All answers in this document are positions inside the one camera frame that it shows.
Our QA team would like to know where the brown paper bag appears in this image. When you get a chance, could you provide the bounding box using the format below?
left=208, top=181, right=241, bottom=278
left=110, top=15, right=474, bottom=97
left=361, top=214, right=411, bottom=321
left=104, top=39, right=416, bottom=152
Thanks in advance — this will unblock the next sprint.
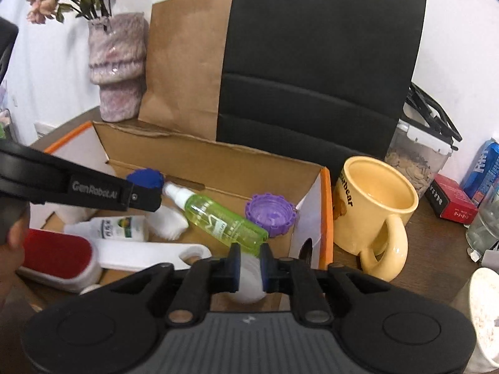
left=138, top=0, right=235, bottom=141

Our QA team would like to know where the white bottle with green label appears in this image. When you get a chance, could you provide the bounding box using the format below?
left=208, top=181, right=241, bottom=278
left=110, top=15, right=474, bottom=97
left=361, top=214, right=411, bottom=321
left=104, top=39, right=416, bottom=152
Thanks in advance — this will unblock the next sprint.
left=63, top=215, right=151, bottom=243

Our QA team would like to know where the white bowl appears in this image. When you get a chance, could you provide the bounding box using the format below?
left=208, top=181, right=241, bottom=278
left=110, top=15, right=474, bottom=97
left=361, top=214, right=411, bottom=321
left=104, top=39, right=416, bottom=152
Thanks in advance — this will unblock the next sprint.
left=454, top=267, right=499, bottom=374

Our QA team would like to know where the green spray bottle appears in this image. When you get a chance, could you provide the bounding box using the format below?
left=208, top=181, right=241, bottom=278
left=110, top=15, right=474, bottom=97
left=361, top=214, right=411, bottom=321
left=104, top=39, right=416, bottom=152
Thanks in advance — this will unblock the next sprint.
left=162, top=182, right=269, bottom=257

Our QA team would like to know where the white wall socket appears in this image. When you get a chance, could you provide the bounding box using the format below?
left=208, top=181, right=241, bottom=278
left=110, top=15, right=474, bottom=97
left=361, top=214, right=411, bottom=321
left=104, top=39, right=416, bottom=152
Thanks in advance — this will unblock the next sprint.
left=34, top=122, right=59, bottom=138

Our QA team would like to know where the small red box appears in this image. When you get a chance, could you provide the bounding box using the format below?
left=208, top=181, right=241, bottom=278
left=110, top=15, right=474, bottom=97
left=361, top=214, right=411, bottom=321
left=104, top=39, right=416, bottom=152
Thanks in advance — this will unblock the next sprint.
left=424, top=173, right=479, bottom=224

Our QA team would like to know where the person's left hand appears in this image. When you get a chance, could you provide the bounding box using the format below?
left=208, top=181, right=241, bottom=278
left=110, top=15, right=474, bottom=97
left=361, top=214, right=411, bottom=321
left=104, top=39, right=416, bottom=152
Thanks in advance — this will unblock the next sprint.
left=0, top=208, right=31, bottom=277

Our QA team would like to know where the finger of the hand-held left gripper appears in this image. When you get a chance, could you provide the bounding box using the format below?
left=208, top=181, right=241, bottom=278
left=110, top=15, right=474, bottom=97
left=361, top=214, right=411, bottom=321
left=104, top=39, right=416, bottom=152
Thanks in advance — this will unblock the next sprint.
left=127, top=177, right=163, bottom=213

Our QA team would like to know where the blue plastic lid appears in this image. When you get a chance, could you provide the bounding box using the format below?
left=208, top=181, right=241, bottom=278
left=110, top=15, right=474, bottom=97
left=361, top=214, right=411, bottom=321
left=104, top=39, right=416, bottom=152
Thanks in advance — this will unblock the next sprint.
left=127, top=168, right=165, bottom=191

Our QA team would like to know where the black container lid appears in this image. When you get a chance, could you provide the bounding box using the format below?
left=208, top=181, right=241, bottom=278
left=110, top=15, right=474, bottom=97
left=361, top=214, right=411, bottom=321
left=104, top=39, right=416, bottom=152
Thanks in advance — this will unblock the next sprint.
left=401, top=82, right=463, bottom=145

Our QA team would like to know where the white plastic item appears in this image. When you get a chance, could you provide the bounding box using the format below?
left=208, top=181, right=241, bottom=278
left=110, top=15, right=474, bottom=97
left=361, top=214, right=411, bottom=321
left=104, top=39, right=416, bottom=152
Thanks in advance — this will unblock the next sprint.
left=150, top=204, right=190, bottom=240

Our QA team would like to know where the pink white textured vase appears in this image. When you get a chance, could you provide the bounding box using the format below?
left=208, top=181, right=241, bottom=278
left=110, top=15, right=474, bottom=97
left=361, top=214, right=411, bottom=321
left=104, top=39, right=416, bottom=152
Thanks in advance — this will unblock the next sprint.
left=88, top=12, right=149, bottom=122

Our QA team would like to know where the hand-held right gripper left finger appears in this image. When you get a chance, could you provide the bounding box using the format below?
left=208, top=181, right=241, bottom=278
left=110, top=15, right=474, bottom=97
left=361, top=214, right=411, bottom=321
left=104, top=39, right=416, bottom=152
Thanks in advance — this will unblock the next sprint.
left=78, top=242, right=241, bottom=326

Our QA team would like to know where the yellow mug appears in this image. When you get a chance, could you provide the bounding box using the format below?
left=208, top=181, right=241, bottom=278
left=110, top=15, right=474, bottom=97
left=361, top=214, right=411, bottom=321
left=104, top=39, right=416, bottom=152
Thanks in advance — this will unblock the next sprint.
left=332, top=156, right=419, bottom=282

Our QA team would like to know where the black paper bag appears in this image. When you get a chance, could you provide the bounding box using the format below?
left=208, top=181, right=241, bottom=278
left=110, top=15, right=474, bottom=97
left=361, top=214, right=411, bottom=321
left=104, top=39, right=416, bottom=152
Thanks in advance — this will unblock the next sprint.
left=216, top=0, right=428, bottom=160

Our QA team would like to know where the blue drink can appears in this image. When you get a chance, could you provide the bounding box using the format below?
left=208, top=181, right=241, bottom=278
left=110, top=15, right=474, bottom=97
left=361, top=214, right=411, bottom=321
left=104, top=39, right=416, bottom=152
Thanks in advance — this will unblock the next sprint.
left=461, top=137, right=499, bottom=207

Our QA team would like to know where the white plastic lid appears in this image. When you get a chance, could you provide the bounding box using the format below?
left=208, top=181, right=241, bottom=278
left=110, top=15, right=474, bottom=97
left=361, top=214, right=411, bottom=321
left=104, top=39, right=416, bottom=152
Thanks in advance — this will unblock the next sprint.
left=227, top=255, right=269, bottom=304

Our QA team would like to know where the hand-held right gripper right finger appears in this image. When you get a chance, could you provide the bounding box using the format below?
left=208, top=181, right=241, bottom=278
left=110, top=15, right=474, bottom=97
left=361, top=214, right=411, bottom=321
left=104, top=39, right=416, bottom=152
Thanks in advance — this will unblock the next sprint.
left=260, top=242, right=419, bottom=326

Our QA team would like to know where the clear container with seeds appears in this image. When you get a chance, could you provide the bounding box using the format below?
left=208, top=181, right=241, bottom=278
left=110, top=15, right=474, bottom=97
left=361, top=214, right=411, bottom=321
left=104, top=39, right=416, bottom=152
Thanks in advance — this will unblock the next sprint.
left=385, top=119, right=453, bottom=199

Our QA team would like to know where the white red lint brush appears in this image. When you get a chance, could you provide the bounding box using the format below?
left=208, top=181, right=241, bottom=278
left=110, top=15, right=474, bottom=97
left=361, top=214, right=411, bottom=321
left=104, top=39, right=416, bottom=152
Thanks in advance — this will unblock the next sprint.
left=16, top=228, right=213, bottom=293

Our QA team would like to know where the purple plastic lid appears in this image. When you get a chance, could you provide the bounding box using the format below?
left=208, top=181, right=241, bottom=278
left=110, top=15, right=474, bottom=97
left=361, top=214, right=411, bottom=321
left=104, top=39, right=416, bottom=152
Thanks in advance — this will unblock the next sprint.
left=245, top=194, right=297, bottom=238

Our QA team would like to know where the red cardboard box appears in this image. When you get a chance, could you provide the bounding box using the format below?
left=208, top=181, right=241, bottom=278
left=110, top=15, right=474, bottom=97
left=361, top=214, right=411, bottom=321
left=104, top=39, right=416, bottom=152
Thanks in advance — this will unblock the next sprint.
left=39, top=121, right=335, bottom=312

